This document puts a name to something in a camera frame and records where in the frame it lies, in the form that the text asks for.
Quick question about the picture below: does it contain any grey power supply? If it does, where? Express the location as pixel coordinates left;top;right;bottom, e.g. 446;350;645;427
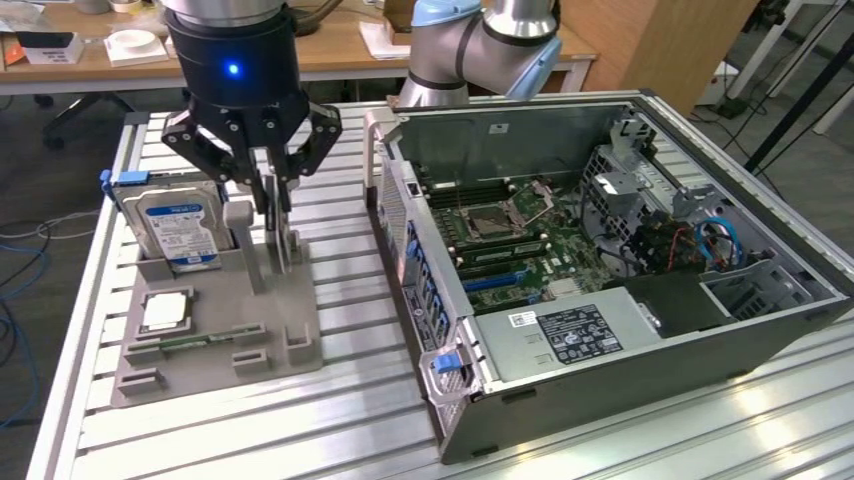
465;287;661;396

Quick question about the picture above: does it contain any blue wire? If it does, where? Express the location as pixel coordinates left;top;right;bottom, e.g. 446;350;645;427
692;217;745;271

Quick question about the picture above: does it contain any metal socket cover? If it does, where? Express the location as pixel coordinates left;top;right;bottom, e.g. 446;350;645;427
506;179;556;224

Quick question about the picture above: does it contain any red orange wire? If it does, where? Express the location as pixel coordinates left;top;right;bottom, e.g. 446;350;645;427
669;227;701;266

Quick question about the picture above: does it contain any CPU socket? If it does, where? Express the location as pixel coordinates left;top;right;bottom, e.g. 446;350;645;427
464;203;520;240

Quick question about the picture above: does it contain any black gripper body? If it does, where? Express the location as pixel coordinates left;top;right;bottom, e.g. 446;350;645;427
162;7;313;151

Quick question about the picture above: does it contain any green motherboard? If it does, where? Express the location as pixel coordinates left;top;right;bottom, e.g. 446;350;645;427
416;174;621;314

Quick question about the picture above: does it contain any brown cardboard box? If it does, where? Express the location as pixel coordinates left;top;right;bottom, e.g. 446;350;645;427
382;0;418;34

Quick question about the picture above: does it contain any grey parts rack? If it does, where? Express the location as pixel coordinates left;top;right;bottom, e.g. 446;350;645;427
109;199;325;409

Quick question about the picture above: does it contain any silver disk bay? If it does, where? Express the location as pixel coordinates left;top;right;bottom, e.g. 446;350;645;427
579;144;675;251

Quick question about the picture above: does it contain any green RAM stick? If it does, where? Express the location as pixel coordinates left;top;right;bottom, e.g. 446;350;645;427
129;333;234;351
465;243;542;262

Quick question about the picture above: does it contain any open dark PC case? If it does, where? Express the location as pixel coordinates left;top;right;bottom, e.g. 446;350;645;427
362;89;854;464

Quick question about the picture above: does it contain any graphics card with metal bracket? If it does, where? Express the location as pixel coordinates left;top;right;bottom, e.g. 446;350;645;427
256;159;301;276

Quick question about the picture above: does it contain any blue expansion slot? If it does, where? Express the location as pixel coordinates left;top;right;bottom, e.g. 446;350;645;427
462;269;532;294

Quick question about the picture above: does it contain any hard disk with blue caddy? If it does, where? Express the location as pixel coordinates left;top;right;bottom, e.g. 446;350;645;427
97;167;232;274

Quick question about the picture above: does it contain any silver CPU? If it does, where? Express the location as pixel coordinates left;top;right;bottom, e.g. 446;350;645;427
138;294;192;331

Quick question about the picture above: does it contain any black power strip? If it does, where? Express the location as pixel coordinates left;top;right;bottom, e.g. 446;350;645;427
705;97;752;121

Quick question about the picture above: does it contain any blue floor cable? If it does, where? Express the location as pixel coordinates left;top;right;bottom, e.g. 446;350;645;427
0;244;51;431

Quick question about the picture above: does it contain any thick grey robot cable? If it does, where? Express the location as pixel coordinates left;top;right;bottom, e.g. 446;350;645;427
292;0;349;36

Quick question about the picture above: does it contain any white box with black top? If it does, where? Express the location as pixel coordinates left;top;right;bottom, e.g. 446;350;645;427
15;30;85;65

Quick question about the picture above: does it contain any white paper stack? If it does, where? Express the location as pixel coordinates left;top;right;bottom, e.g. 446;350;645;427
358;19;412;61

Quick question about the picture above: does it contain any white floor cable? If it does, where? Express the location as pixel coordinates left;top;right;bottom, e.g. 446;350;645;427
0;209;101;241

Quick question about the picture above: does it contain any black stand pole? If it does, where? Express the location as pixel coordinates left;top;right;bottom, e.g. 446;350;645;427
743;29;854;174

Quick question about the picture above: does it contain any white table frame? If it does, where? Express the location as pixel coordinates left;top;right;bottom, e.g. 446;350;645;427
723;0;854;136

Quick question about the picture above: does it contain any wooden desk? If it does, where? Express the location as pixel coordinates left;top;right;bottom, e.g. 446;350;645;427
0;0;599;96

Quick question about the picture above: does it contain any black office chair base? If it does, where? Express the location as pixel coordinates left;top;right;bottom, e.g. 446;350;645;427
35;92;134;149

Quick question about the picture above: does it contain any white round dispenser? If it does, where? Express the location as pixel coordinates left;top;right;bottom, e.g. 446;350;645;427
103;28;169;68

